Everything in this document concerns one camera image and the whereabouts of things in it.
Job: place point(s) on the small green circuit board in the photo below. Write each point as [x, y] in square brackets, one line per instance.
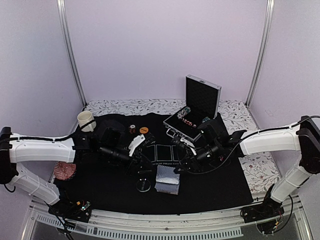
[83, 205]

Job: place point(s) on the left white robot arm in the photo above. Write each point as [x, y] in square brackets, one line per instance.
[16, 149]

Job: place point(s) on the right aluminium frame post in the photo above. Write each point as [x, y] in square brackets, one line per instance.
[268, 18]

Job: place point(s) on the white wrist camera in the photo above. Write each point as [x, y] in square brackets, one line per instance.
[141, 141]
[181, 143]

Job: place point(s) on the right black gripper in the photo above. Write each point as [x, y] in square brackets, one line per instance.
[194, 164]

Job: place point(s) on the red dice row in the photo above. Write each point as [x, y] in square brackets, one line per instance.
[189, 123]

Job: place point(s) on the orange black 100 chip stack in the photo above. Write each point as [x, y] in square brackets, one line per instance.
[132, 129]

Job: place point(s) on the single blue playing card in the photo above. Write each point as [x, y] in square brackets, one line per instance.
[166, 175]

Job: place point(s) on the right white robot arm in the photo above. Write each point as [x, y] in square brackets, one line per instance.
[302, 136]

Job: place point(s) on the blue playing card deck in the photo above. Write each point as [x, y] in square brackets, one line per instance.
[167, 188]

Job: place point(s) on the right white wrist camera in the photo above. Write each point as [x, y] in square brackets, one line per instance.
[181, 143]

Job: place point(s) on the poker chip row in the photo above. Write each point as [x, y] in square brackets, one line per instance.
[183, 112]
[205, 119]

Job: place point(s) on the clear dealer button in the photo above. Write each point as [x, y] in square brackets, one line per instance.
[143, 185]

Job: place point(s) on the red patterned round tin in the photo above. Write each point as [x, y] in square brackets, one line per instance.
[64, 171]

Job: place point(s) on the aluminium poker chip case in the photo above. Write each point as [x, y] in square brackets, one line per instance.
[203, 98]

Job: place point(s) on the black poker table mat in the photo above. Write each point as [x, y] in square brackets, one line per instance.
[113, 188]

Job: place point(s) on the cream ceramic mug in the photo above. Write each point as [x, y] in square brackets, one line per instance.
[86, 121]

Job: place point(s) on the aluminium frame post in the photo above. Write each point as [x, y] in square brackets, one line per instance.
[268, 18]
[69, 50]

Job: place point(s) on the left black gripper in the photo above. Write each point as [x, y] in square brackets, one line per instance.
[133, 164]

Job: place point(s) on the orange big blind button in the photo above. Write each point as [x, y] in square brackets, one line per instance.
[144, 130]

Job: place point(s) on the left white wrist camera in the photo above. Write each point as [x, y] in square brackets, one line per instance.
[141, 141]

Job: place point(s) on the left aluminium frame post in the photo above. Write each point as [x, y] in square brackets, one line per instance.
[69, 50]

